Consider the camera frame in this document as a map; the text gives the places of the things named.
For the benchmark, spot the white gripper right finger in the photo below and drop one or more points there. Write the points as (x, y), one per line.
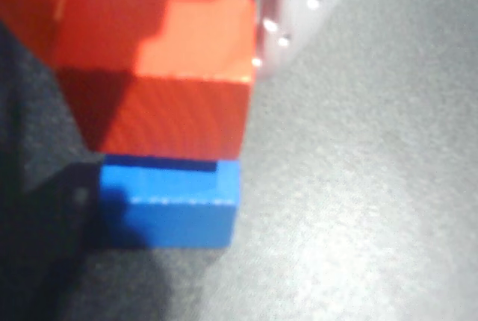
(295, 0)

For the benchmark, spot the red wooden cube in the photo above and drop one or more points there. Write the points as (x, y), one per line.
(168, 104)

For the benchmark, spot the blue wooden cube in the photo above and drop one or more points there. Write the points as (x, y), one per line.
(179, 220)

